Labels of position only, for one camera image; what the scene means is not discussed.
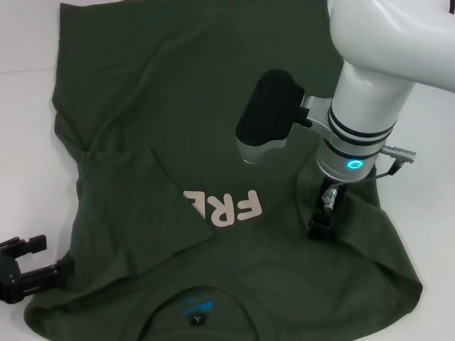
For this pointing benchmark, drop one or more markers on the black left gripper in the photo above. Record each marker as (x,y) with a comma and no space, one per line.
(10,277)

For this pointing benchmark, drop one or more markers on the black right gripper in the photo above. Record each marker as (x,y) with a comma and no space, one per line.
(325,216)

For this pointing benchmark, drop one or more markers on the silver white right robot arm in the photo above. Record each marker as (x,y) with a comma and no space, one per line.
(369,71)

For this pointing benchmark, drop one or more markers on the silver right wrist depth camera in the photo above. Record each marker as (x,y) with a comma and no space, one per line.
(270,106)

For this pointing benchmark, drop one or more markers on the dark green FREE! t-shirt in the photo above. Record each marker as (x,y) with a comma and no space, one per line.
(160,106)

